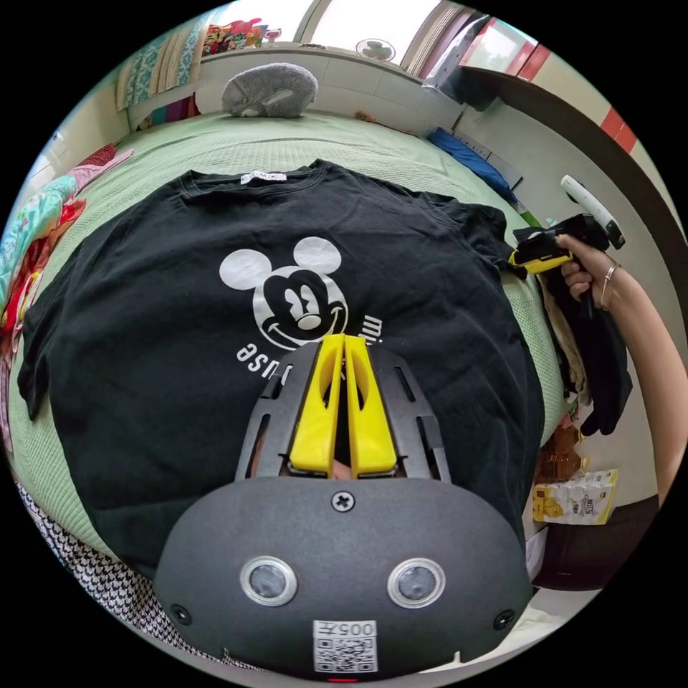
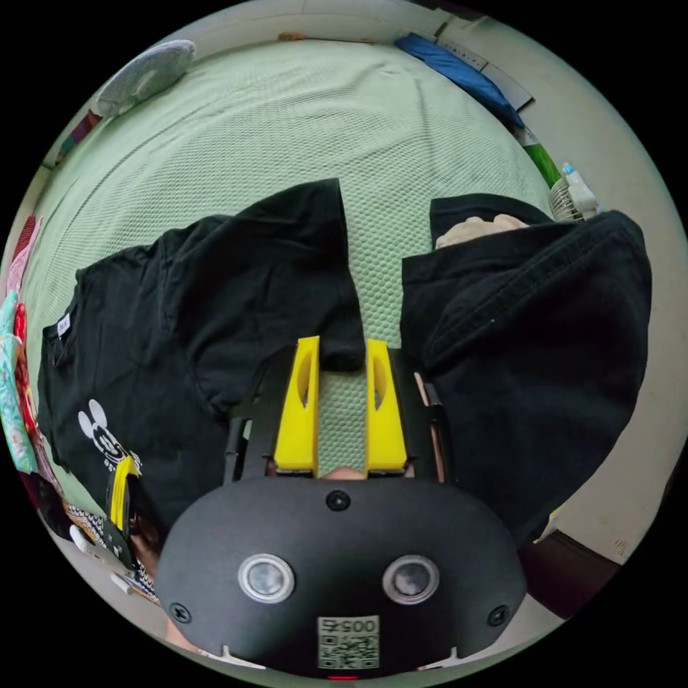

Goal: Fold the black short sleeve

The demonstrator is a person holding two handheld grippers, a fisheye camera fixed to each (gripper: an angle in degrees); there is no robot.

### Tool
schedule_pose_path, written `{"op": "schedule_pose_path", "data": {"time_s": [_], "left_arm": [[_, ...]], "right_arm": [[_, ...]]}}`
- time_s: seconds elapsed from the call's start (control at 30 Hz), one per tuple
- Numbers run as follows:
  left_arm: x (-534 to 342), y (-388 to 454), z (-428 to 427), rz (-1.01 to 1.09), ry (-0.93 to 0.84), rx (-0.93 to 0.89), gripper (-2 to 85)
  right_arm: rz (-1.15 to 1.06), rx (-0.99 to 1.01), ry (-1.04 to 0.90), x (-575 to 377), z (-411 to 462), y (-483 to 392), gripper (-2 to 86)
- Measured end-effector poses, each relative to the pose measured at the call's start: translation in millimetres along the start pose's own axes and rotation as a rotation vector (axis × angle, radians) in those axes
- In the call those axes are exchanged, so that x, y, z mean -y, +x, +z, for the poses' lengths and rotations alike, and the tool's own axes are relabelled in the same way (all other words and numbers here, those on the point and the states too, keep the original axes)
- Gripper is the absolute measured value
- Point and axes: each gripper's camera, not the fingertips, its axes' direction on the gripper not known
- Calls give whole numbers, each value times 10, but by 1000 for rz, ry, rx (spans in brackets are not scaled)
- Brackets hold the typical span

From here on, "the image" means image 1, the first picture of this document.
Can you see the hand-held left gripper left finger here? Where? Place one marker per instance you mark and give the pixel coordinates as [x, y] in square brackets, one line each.
[314, 430]

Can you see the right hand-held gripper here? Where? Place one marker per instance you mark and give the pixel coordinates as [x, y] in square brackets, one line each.
[583, 231]

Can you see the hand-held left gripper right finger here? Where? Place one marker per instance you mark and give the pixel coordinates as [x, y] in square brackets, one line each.
[371, 435]

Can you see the black short sleeve printed shirt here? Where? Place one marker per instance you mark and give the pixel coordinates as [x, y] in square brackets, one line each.
[161, 322]

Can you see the person's right forearm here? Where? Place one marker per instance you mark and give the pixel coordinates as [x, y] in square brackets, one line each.
[647, 338]

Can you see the person's right hand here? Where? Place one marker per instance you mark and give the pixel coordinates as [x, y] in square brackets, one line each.
[591, 279]

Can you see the blue cushion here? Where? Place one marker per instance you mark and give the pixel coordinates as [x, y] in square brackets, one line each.
[473, 156]

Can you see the pile of dark and beige clothes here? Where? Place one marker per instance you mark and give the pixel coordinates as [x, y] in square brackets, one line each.
[596, 365]

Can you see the bottle of oil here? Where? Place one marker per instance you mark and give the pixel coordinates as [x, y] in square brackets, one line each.
[561, 457]

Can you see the yellow and white snack bag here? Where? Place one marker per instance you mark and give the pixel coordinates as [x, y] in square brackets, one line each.
[575, 497]

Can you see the bed with green mat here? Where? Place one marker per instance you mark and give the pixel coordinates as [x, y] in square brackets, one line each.
[349, 142]

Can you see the houndstooth cloth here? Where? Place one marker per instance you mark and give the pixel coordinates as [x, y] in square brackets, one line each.
[107, 580]

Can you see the small fan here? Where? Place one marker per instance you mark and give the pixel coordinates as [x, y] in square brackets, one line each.
[375, 50]

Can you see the window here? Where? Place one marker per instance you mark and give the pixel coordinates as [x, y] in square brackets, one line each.
[371, 21]

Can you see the grey plush pillow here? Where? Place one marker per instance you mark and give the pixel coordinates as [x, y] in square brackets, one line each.
[269, 88]

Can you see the pile of colourful clothes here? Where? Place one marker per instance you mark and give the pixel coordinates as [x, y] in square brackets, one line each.
[37, 226]

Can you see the patterned curtain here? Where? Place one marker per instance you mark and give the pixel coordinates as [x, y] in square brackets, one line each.
[161, 59]

